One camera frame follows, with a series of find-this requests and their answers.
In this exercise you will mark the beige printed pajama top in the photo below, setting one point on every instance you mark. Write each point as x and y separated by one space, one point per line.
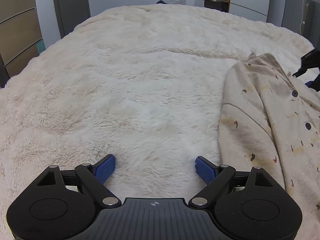
250 120

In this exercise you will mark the grey padded headboard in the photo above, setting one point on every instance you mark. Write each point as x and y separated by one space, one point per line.
313 17

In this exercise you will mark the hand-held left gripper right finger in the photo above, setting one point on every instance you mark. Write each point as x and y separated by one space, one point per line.
206 170

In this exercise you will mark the grey door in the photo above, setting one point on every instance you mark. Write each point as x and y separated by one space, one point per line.
72 7

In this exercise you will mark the teal sticker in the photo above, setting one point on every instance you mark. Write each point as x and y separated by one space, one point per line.
41 47

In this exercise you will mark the cream fluffy blanket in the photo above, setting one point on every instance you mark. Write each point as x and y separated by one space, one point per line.
125 80

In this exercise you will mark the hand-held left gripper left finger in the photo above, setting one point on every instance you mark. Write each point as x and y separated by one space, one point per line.
106 168

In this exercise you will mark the tan drawer cabinet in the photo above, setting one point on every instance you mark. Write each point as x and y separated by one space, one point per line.
17 25

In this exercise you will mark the dark blue cloth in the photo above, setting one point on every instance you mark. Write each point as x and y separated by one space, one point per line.
161 2

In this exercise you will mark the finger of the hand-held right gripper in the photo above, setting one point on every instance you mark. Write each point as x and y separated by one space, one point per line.
316 83
311 60

